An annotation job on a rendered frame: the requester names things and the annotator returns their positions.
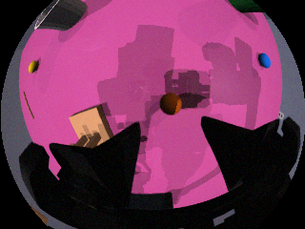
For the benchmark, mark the blue ball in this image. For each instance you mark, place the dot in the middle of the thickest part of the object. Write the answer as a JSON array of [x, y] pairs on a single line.
[[264, 60]]

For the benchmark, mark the yellow ball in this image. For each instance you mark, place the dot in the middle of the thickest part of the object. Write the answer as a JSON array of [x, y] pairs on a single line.
[[33, 66]]

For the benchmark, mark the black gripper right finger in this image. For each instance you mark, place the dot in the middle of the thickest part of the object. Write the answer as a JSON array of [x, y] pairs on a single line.
[[234, 147]]

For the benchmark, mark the white cylindrical cup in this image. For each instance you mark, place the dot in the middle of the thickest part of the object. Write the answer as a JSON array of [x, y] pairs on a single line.
[[61, 15]]

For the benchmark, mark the orange ball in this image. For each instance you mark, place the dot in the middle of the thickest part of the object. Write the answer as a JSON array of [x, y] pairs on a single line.
[[170, 104]]

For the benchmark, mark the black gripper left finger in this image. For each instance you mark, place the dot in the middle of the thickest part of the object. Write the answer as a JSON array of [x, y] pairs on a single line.
[[111, 163]]

